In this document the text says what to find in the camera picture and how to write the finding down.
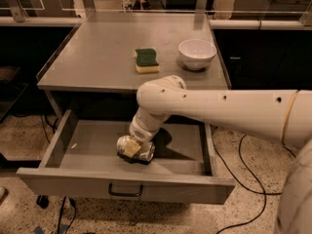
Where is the green and yellow sponge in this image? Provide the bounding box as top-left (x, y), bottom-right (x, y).
top-left (134, 48), bottom-right (160, 74)

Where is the black caster wheel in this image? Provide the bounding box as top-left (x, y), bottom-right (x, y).
top-left (36, 195), bottom-right (49, 209)

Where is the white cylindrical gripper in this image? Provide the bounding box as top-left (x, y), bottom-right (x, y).
top-left (124, 107), bottom-right (170, 158)

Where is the open grey top drawer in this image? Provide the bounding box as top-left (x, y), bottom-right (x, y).
top-left (17, 109), bottom-right (235, 205)

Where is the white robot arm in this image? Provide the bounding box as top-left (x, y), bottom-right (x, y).
top-left (124, 75), bottom-right (312, 234)

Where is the black drawer handle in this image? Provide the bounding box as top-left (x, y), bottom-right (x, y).
top-left (108, 183), bottom-right (143, 198)

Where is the black floor cable right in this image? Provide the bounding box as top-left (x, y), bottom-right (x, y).
top-left (212, 124), bottom-right (297, 234)

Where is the white bowl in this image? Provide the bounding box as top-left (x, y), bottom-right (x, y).
top-left (178, 39), bottom-right (216, 70)

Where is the grey metal counter cabinet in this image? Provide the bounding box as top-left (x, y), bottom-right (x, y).
top-left (38, 12), bottom-right (228, 117)

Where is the black cable under drawer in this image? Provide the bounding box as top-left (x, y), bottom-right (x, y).
top-left (56, 196), bottom-right (78, 234)

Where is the white horizontal rail pipe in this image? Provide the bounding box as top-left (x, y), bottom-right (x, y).
top-left (0, 17), bottom-right (312, 31)

